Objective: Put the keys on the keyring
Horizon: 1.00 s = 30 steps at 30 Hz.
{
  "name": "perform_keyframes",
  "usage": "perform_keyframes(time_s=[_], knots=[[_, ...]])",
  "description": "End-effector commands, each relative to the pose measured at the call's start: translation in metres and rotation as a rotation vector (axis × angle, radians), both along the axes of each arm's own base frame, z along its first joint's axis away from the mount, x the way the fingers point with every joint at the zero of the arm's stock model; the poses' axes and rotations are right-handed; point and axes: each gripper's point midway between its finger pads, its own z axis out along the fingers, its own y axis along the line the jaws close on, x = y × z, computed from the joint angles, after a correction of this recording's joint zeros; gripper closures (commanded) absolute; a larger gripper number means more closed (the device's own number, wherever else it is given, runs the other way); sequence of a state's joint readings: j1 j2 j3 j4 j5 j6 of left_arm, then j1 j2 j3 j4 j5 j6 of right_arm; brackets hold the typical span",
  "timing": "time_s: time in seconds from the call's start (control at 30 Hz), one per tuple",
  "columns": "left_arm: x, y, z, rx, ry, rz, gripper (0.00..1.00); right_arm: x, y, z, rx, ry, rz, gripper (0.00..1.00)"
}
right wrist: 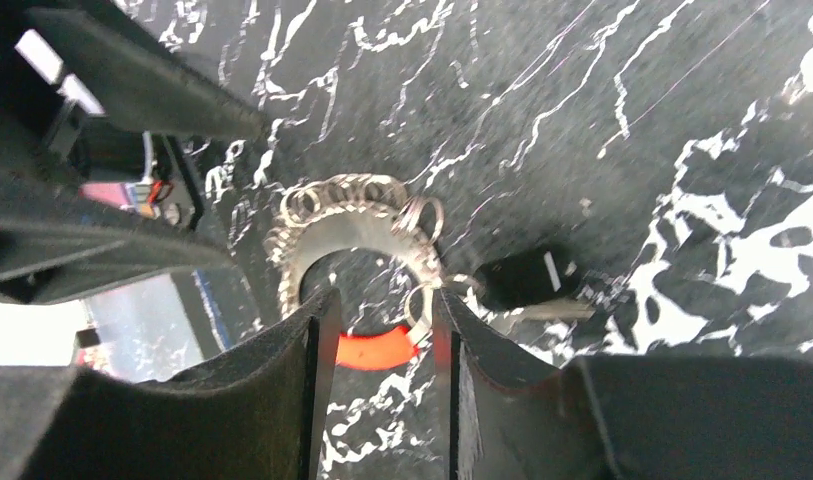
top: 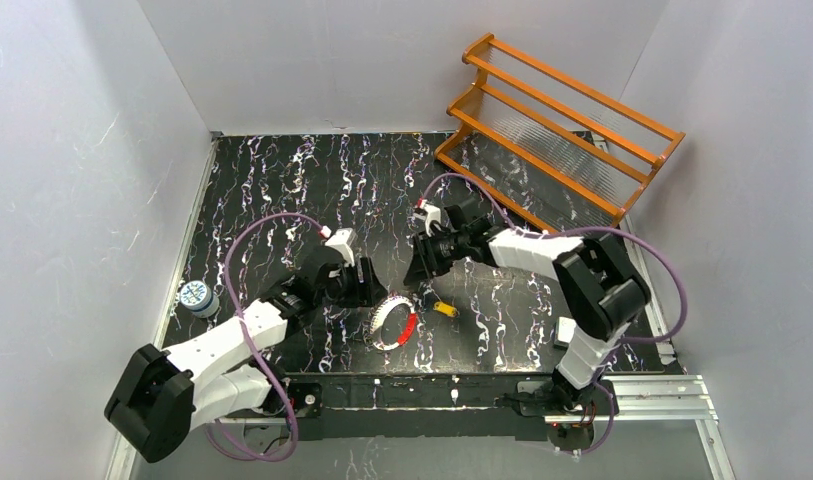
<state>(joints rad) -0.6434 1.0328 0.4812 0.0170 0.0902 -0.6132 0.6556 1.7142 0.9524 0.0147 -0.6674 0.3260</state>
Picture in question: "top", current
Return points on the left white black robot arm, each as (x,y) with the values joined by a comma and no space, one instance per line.
(162,395)

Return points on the aluminium frame rail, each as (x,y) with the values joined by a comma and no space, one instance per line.
(640,396)

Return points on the orange wooden rack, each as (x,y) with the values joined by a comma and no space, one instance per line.
(553,150)

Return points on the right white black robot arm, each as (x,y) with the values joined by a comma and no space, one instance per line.
(602,288)

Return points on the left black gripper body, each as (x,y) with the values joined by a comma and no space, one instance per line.
(364,281)

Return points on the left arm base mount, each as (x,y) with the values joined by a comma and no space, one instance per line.
(305,399)

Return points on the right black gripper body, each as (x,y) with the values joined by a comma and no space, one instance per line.
(430,250)

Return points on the white red keyring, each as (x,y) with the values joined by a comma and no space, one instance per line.
(392,323)

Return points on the small blue white jar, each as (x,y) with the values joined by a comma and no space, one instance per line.
(199,299)

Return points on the white box with red mark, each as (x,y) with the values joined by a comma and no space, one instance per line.
(563,332)

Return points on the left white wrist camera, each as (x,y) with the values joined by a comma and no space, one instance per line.
(338,248)

